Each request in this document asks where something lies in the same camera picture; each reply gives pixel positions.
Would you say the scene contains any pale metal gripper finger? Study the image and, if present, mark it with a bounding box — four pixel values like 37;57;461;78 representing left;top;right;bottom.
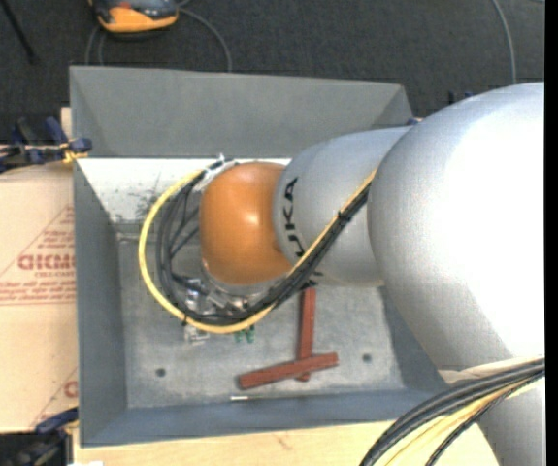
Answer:
183;323;212;344

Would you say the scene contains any grey metal bin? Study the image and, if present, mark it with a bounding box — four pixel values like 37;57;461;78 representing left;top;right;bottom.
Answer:
68;65;450;449

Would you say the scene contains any red-brown flat block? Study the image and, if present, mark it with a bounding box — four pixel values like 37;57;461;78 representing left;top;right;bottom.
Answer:
237;351;341;391
295;287;319;383

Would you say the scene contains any brown cardboard board red print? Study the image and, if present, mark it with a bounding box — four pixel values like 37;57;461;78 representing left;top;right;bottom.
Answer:
0;142;82;437

